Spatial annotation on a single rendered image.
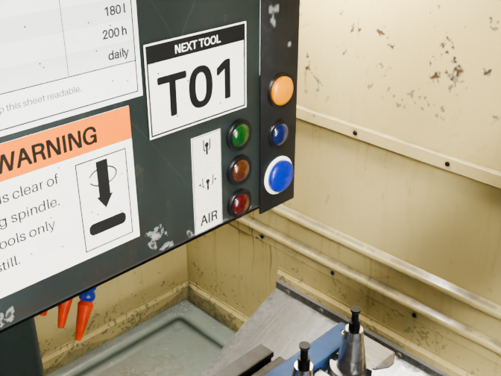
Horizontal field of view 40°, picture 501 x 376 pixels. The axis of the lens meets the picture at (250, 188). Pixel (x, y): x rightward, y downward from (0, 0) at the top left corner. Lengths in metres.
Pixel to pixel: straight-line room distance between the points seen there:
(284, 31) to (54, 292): 0.27
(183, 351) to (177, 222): 1.53
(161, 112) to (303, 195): 1.17
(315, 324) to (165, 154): 1.28
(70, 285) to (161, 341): 1.61
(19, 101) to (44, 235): 0.10
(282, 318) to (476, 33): 0.88
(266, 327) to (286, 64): 1.26
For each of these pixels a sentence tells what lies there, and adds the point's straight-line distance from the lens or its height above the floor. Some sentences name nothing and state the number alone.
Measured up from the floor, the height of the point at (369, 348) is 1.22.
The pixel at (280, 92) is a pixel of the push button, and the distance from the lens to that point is 0.58.
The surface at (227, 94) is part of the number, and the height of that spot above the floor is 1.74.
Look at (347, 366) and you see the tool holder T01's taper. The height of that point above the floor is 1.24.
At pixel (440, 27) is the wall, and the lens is 1.32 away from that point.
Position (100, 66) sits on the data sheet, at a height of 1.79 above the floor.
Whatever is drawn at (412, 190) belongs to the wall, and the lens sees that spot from 1.45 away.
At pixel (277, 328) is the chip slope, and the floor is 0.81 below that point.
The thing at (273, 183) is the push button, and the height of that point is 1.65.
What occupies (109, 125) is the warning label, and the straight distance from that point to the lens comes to 0.48.
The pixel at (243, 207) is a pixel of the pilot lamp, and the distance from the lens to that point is 0.59.
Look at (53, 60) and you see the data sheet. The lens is 0.45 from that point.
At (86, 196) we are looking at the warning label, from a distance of 0.49.
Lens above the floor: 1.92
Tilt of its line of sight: 27 degrees down
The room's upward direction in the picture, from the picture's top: straight up
